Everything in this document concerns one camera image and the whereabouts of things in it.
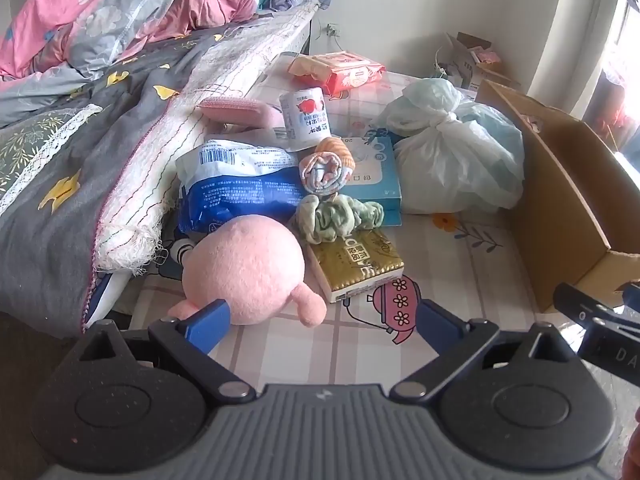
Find blue and white packet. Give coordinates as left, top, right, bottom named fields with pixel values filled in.
left=175, top=140, right=306, bottom=235

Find small open cardboard box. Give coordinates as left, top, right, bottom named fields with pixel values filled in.
left=435, top=32, right=521, bottom=93

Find pink and grey quilt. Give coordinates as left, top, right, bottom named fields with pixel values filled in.
left=0, top=0, right=263, bottom=81

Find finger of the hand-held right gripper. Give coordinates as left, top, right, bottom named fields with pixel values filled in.
left=552, top=282, right=640, bottom=335

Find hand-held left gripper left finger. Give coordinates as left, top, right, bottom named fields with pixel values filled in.
left=75, top=299, right=256, bottom=404

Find rolled striped socks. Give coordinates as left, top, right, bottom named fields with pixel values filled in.
left=299, top=136, right=357, bottom=196

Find large cardboard box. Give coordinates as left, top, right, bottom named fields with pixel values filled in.
left=475, top=79, right=640, bottom=313

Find white curtain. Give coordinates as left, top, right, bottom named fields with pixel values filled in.
left=530, top=0, right=626, bottom=121

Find beige packet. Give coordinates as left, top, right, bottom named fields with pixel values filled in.
left=287, top=55, right=331, bottom=86

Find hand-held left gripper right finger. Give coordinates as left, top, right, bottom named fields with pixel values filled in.
left=390, top=299, right=581, bottom=406

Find light blue box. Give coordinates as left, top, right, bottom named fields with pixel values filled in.
left=340, top=135, right=403, bottom=228

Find white tied plastic bag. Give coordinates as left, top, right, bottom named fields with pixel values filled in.
left=372, top=78, right=526, bottom=213

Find green fuzzy cloth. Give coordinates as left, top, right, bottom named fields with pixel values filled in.
left=295, top=194, right=385, bottom=247

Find grey bedsheet with yellow print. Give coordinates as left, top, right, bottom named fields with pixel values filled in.
left=0, top=22, right=221, bottom=338

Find white striped mattress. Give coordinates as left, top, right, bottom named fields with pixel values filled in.
left=95, top=0, right=321, bottom=276

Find gold tissue pack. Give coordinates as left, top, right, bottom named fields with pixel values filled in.
left=305, top=230, right=405, bottom=305

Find pink plush toy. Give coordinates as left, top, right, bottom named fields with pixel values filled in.
left=167, top=216, right=327, bottom=328

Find red wet wipes pack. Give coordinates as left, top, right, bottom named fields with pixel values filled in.
left=317, top=52, right=386, bottom=96

